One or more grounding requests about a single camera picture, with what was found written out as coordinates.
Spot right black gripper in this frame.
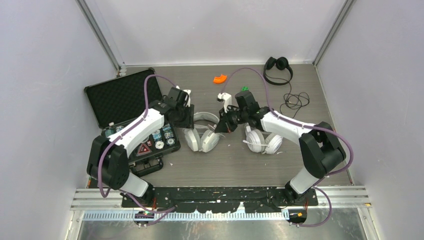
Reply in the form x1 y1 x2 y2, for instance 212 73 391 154
216 105 248 134

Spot white round gaming headphones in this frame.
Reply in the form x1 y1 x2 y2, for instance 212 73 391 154
242 123 283 155

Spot white grey angular headphones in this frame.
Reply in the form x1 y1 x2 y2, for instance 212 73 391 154
182 112 220 153

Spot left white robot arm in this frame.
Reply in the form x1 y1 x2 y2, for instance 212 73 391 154
86 86 194 207

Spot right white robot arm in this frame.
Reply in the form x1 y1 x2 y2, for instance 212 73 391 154
215 90 347 205

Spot black small headphones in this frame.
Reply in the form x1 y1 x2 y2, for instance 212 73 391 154
263 56 311 121

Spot orange curved plastic piece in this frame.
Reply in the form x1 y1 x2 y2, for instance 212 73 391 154
212 74 228 85

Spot black poker chip case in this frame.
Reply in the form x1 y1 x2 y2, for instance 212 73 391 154
84 68 181 177

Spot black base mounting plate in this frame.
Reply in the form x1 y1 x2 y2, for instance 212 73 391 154
121 186 319 214

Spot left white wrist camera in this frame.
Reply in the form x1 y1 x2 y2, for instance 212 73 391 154
175 85 191 107

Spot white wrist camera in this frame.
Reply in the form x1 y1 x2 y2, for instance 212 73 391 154
217 92 232 113
175 85 191 107

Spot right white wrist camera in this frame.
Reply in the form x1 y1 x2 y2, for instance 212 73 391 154
217 92 232 113

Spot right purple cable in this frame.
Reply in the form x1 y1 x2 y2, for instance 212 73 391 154
220 67 355 188

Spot purple cable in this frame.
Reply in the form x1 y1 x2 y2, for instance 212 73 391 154
96 74 181 199
220 67 355 188

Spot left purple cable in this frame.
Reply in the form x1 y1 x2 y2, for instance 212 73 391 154
96 74 181 199

